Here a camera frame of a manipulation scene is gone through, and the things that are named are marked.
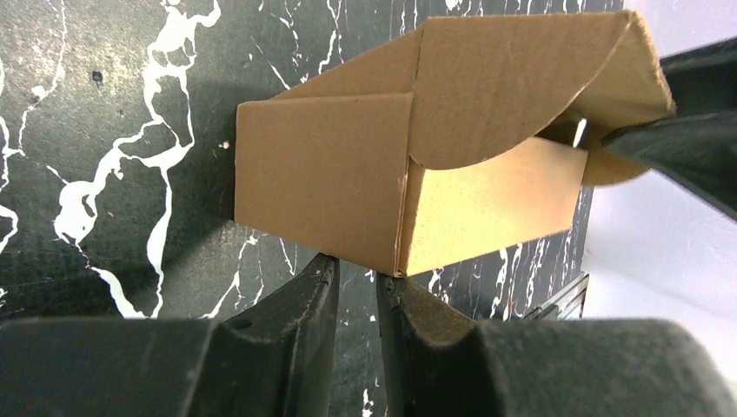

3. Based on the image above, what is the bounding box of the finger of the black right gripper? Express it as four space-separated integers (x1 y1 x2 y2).
602 38 736 219

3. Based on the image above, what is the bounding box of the aluminium front rail frame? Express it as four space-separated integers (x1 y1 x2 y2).
522 272 589 321

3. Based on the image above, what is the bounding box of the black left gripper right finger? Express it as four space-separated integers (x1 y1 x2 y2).
376 275 736 416

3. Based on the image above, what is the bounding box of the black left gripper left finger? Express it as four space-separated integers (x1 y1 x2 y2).
1 254 340 416

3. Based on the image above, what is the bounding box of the brown cardboard box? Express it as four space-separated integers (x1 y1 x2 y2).
234 10 676 276

